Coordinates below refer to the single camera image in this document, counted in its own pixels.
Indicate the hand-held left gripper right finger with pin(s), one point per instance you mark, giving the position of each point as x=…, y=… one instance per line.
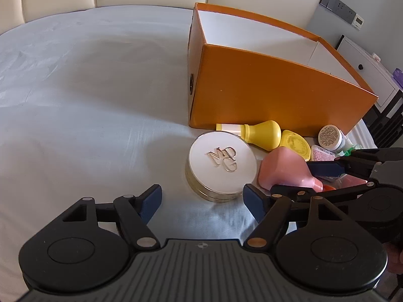
x=254, y=203

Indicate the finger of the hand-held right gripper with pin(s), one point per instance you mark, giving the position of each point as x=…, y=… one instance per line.
x=324, y=169
x=292, y=192

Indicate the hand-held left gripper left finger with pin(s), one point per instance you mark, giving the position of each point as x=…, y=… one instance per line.
x=151, y=202

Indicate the pink bottle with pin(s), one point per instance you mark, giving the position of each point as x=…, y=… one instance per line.
x=280, y=170

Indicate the white round compact case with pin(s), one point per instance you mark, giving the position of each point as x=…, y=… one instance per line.
x=217, y=170

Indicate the yellow bulb-shaped bottle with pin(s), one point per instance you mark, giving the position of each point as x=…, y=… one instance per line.
x=264, y=133

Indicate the orange cardboard box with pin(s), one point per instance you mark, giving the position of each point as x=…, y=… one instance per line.
x=267, y=91

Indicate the person's right hand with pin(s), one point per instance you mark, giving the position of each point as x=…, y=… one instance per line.
x=395, y=256

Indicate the pink patterned packet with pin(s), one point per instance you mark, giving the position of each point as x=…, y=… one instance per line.
x=322, y=155

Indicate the small red item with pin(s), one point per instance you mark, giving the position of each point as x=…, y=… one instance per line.
x=329, y=187

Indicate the small green item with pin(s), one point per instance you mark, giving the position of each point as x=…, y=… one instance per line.
x=348, y=152

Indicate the small jar with speckled lid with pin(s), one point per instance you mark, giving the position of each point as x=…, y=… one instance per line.
x=329, y=135

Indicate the dark slatted rack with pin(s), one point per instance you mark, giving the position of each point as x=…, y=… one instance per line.
x=387, y=122

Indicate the white bed sheet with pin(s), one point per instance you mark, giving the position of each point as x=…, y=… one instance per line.
x=78, y=116

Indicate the white cabinet with black knob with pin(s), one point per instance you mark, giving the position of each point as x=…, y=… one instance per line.
x=355, y=56

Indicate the purple item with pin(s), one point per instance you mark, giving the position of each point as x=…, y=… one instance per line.
x=398, y=78

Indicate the white wall thermostat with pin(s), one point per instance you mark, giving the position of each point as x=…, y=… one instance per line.
x=358, y=22

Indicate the grey wall switch panel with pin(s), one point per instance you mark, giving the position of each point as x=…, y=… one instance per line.
x=338, y=6

